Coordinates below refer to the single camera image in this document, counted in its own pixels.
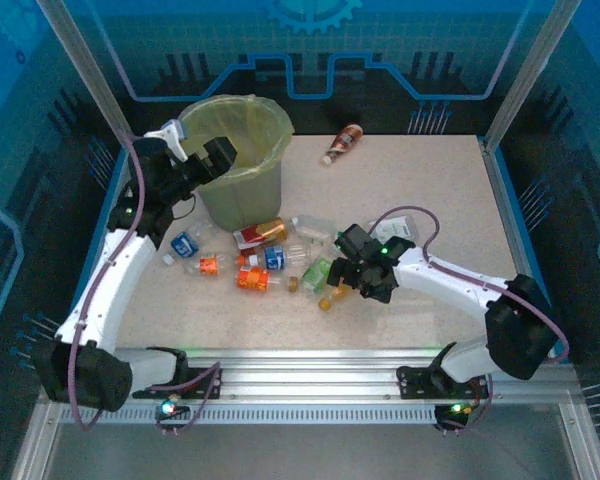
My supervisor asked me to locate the green lined trash bin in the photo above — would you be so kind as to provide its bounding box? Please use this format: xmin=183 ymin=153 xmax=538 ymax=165
xmin=177 ymin=93 xmax=295 ymax=232

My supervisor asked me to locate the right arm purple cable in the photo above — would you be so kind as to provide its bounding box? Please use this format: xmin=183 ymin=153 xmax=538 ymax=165
xmin=371 ymin=205 xmax=572 ymax=436

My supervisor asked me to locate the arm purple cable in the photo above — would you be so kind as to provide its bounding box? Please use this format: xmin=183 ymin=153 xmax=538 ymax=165
xmin=371 ymin=205 xmax=572 ymax=436
xmin=67 ymin=132 xmax=225 ymax=437

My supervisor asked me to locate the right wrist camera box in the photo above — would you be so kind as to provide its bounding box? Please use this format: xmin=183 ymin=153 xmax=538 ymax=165
xmin=367 ymin=213 xmax=420 ymax=242

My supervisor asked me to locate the clear plastic bottle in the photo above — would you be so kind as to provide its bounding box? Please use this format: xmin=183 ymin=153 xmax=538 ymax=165
xmin=292 ymin=214 xmax=339 ymax=241

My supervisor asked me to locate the blue label clear bottle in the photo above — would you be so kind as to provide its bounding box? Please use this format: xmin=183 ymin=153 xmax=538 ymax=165
xmin=244 ymin=242 xmax=326 ymax=274
xmin=162 ymin=219 xmax=216 ymax=266

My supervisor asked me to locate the small orange label bottle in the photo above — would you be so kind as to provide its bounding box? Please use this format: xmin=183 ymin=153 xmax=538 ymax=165
xmin=182 ymin=252 xmax=246 ymax=277

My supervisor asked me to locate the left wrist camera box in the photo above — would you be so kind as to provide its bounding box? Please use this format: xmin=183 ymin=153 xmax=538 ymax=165
xmin=143 ymin=119 xmax=190 ymax=162

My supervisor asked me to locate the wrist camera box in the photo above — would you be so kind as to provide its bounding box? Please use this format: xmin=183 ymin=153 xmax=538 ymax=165
xmin=143 ymin=119 xmax=190 ymax=162
xmin=367 ymin=213 xmax=420 ymax=242

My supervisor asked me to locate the brown bottle with white cap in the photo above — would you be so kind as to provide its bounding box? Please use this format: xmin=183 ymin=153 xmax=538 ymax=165
xmin=320 ymin=123 xmax=365 ymax=167

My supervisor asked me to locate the large orange label bottle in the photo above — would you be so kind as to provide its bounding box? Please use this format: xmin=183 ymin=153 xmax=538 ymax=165
xmin=235 ymin=265 xmax=301 ymax=295

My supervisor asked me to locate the green label bottle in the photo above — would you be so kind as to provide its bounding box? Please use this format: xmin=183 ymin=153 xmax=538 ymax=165
xmin=301 ymin=253 xmax=335 ymax=312

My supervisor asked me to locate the small LED board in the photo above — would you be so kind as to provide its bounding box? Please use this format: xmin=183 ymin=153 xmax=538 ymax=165
xmin=154 ymin=397 xmax=191 ymax=419
xmin=437 ymin=402 xmax=474 ymax=419

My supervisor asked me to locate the grey metal base plate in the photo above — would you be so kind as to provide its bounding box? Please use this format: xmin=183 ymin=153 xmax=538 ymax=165
xmin=39 ymin=422 xmax=586 ymax=480

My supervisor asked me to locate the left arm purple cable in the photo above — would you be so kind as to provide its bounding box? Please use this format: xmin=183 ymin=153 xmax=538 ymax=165
xmin=67 ymin=132 xmax=225 ymax=437

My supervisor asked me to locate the red yellow label tea bottle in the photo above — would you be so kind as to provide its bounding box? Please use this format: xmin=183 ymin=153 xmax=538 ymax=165
xmin=232 ymin=215 xmax=301 ymax=251

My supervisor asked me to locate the aluminium front rail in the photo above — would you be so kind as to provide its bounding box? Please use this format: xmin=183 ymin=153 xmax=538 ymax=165
xmin=44 ymin=347 xmax=581 ymax=401

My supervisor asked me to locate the aluminium side rail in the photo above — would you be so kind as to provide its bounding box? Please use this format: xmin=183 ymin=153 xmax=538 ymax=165
xmin=9 ymin=139 xmax=144 ymax=480
xmin=477 ymin=135 xmax=600 ymax=480

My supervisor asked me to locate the aluminium frame post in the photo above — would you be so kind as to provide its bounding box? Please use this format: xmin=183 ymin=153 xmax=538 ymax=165
xmin=34 ymin=0 xmax=136 ymax=146
xmin=483 ymin=0 xmax=584 ymax=146

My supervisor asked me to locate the slotted metal strip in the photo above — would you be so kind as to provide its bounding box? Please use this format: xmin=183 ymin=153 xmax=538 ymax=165
xmin=59 ymin=405 xmax=444 ymax=426

